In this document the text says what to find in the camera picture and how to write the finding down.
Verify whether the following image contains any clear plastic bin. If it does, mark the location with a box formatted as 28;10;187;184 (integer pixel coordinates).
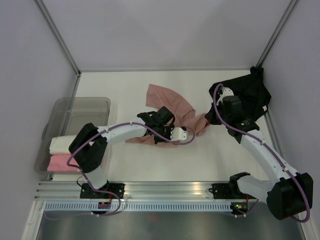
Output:
34;97;111;174

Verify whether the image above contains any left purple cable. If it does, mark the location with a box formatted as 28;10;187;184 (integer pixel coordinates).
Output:
43;119;196;221

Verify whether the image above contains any white slotted cable duct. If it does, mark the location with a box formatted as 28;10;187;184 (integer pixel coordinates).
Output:
44;201;248;212

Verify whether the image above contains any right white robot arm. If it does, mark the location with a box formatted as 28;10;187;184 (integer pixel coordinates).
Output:
209;95;314;223

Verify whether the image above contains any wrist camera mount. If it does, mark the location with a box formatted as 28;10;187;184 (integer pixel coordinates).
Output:
216;87;234;106
170;127;189;142

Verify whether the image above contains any purple cable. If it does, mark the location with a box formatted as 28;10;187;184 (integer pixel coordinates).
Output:
43;119;196;221
212;83;312;223

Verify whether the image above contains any rolled bright pink t-shirt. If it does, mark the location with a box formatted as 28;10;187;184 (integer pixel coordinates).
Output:
47;154;77;172

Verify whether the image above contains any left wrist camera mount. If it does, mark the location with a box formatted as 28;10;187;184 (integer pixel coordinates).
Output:
170;127;189;142

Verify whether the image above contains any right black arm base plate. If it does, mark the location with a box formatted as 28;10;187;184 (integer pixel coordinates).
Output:
208;182;247;200

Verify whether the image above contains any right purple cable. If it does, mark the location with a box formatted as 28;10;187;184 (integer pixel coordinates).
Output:
212;83;312;223

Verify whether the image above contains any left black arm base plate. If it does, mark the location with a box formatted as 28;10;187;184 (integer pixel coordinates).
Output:
79;183;125;200

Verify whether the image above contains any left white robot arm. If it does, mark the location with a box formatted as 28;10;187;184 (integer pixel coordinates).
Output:
68;106;175;198

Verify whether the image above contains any black t-shirt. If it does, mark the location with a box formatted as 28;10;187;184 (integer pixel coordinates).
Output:
221;66;272;121

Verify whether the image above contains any rolled white t-shirt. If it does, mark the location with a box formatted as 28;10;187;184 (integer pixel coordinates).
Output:
49;135;76;155

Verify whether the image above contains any dusty pink t-shirt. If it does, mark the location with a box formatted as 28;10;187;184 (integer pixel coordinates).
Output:
124;83;210;148

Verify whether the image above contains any aluminium frame rail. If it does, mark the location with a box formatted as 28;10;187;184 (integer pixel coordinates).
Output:
33;181;261;201

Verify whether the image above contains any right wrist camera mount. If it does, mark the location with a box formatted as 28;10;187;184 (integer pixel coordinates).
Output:
216;87;234;106

